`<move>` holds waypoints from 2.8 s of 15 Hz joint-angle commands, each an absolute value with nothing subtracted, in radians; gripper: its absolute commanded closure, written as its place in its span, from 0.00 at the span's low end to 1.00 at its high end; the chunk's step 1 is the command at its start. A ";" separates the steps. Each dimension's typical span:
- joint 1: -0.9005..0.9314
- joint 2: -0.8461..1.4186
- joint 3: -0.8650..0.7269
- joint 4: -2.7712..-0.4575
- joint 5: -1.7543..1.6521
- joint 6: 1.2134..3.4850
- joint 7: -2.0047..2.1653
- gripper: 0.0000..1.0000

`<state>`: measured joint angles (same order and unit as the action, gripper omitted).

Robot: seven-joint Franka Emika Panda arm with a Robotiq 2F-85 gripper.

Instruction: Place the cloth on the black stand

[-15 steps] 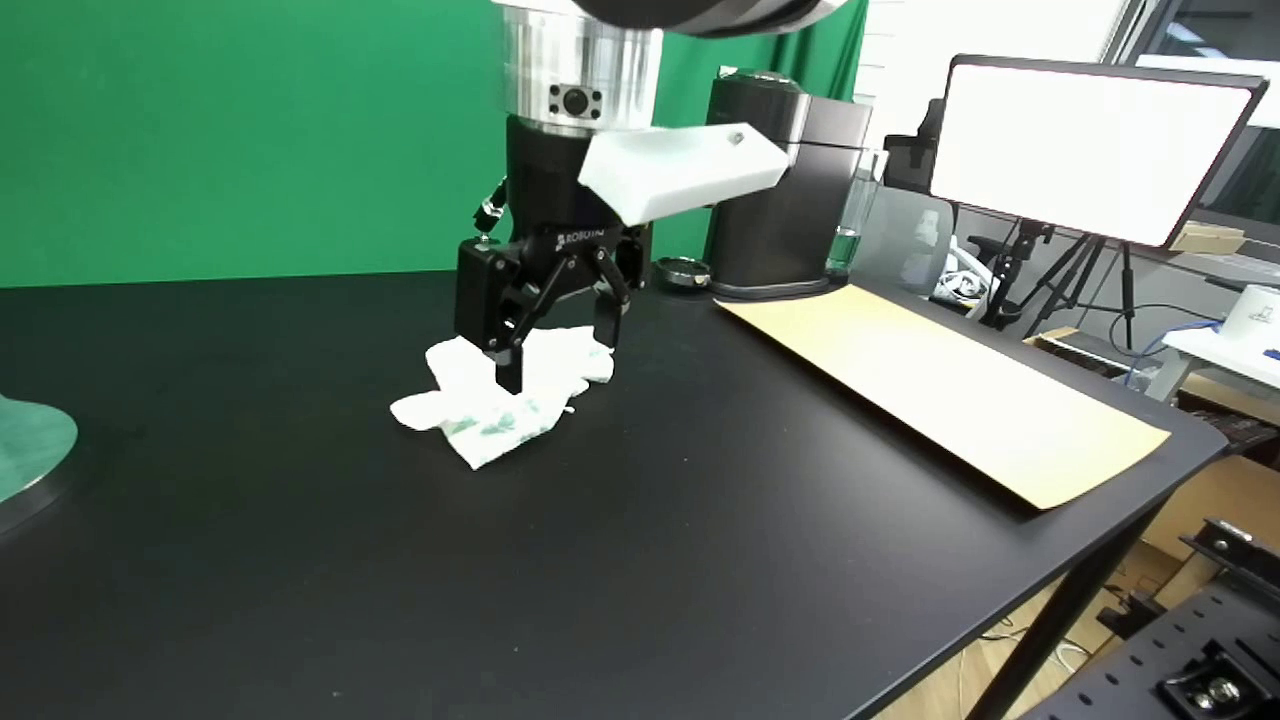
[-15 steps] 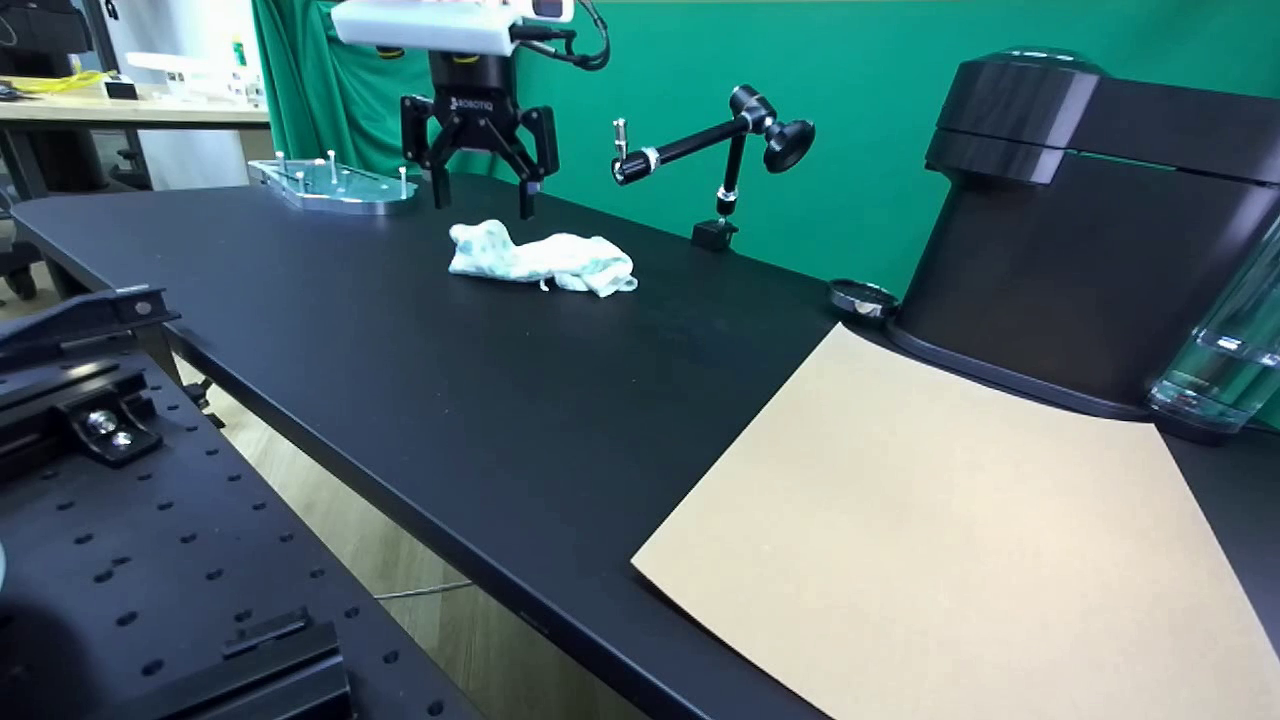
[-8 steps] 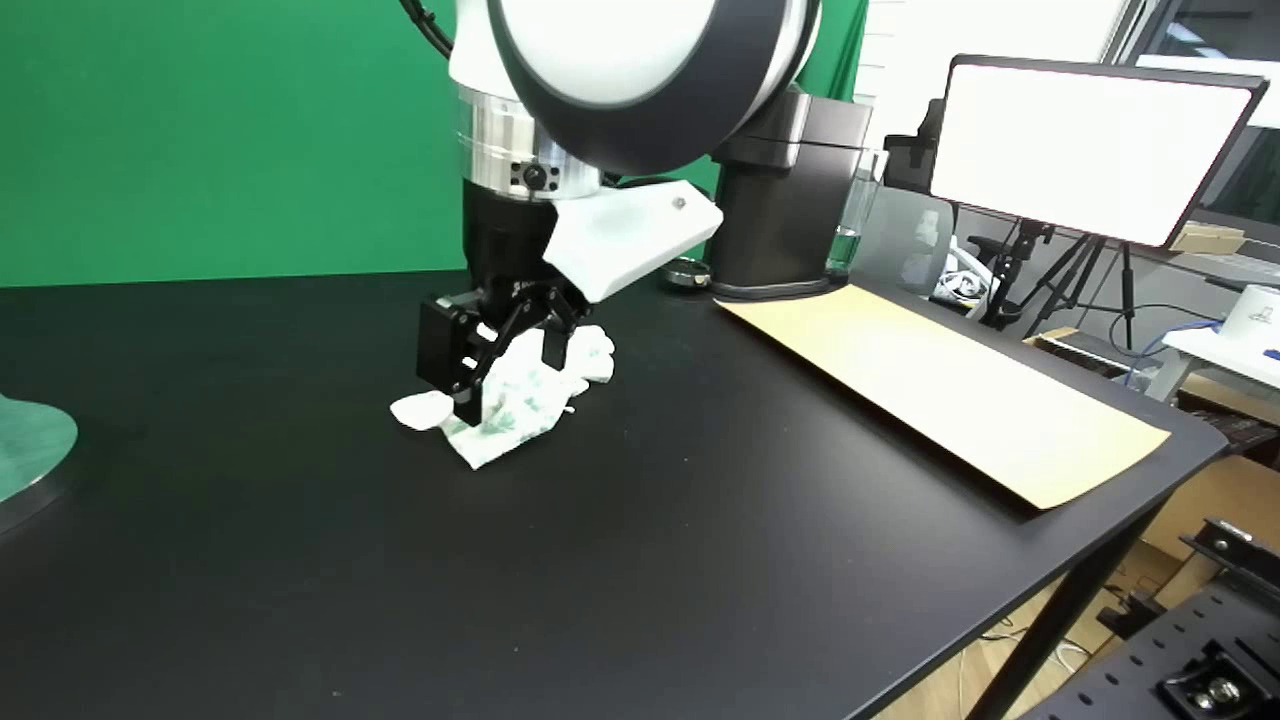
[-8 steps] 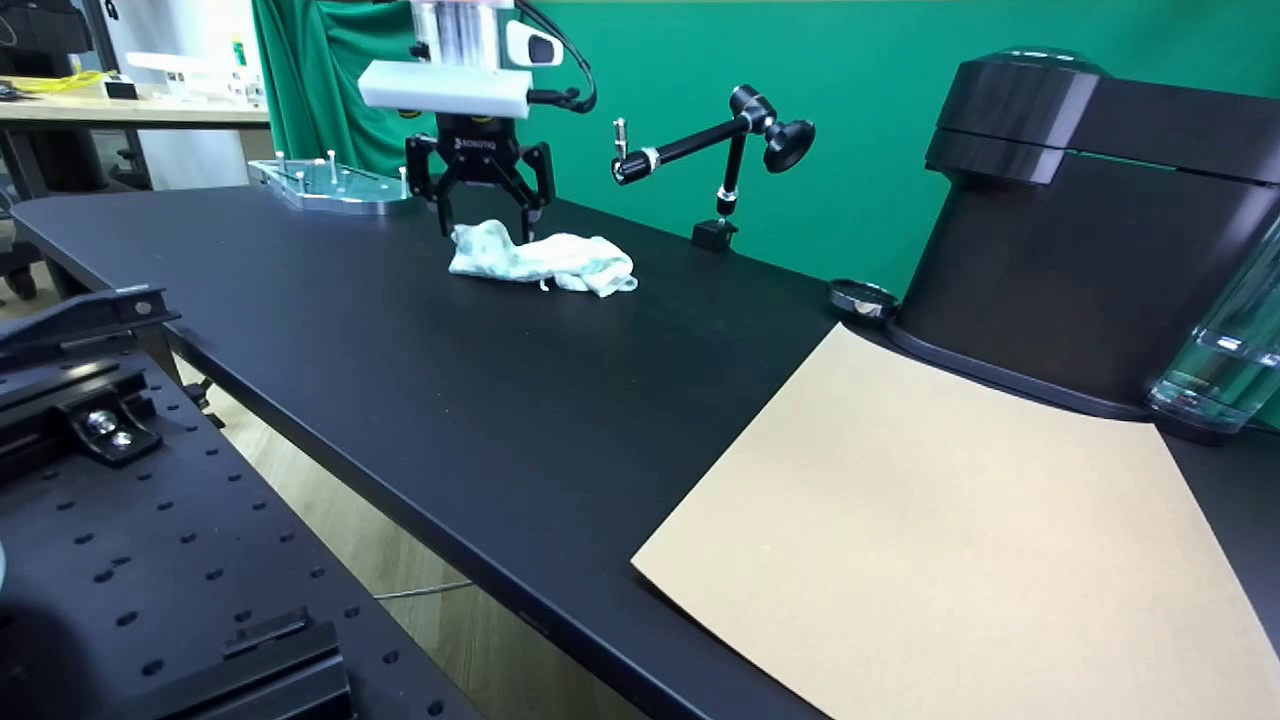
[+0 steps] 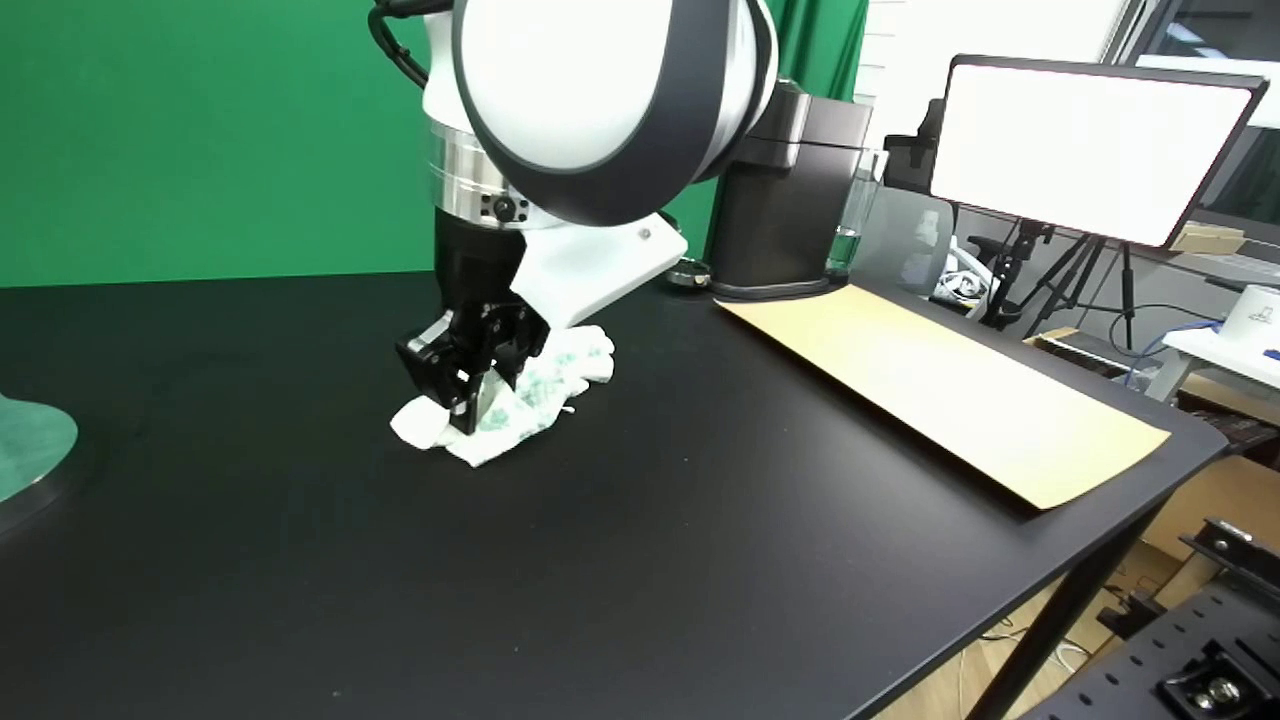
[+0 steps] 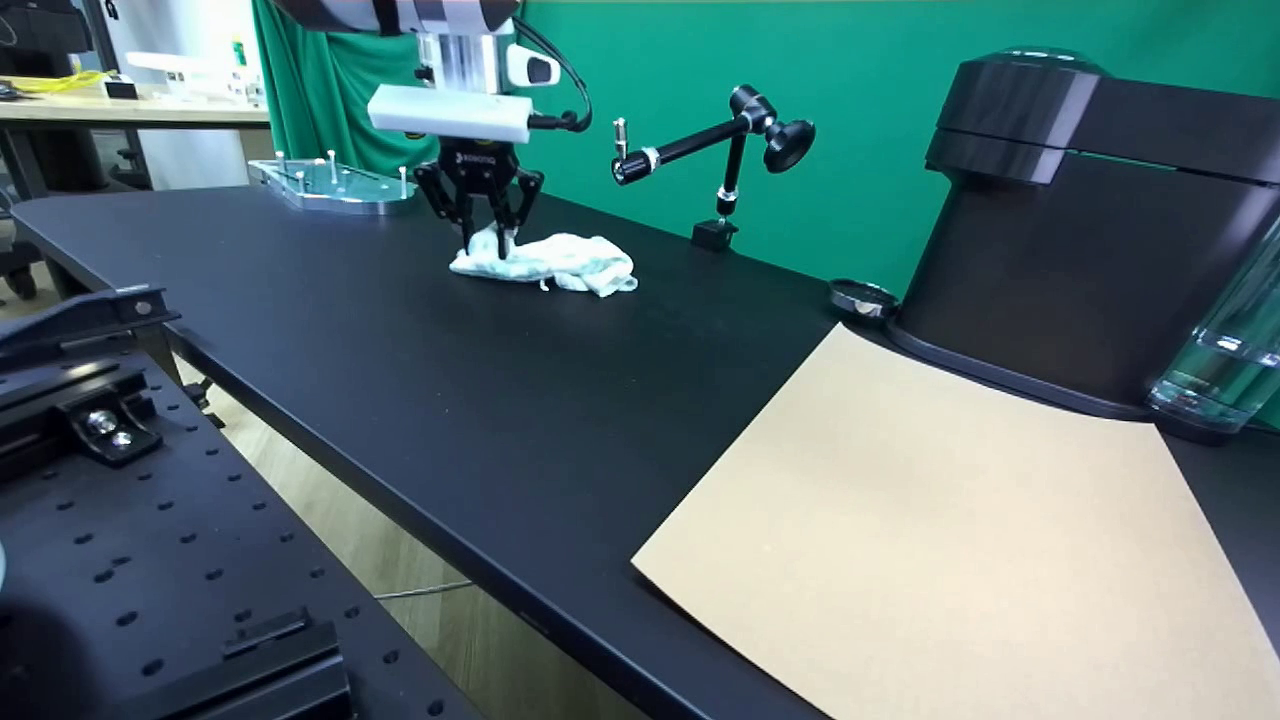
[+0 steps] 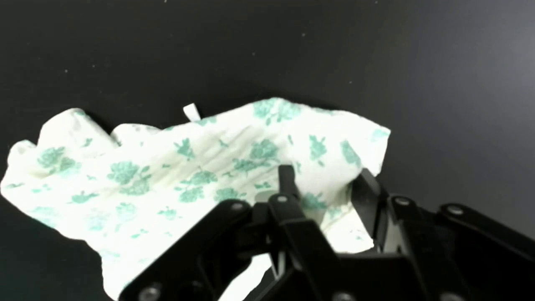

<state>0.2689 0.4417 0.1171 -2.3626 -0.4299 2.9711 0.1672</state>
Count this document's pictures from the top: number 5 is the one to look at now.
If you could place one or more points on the white cloth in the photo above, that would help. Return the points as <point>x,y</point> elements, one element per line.
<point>552,380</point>

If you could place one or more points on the white side table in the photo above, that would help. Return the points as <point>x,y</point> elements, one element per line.
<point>1235,341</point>

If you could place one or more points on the tan cardboard sheet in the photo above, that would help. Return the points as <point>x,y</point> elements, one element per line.
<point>960,384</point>

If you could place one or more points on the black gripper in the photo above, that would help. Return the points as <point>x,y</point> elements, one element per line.
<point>472,264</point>

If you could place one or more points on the large black pedestal stand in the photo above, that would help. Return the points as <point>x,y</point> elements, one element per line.
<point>785,187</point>

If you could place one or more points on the black tripod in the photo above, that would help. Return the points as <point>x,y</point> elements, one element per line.
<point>1075,273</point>

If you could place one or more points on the black bracket with bolt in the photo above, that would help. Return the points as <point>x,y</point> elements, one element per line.
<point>1208,680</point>

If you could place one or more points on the green fabric backdrop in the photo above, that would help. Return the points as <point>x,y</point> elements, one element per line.
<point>203,132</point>

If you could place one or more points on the green round object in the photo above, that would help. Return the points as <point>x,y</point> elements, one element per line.
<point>28,445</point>

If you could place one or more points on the black perforated cart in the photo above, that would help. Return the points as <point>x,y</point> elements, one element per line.
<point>1173,641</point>

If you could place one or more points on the white LED light panel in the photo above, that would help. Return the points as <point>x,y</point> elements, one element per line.
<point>1087,140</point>

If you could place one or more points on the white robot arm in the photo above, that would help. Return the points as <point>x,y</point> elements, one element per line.
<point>603,80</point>

